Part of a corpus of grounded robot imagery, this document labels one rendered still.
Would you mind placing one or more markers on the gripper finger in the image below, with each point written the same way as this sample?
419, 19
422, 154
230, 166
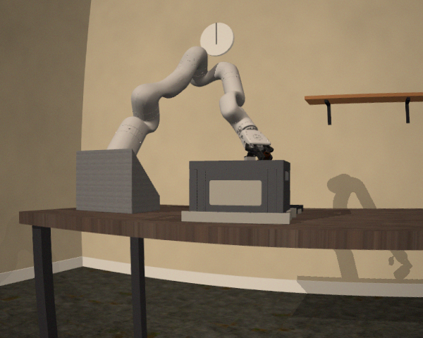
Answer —
255, 151
269, 149

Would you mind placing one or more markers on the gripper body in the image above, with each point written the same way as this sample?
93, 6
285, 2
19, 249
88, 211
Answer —
253, 136

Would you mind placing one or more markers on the dark grey crate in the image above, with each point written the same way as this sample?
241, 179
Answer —
261, 186

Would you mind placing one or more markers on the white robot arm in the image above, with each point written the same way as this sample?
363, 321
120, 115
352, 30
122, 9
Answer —
145, 98

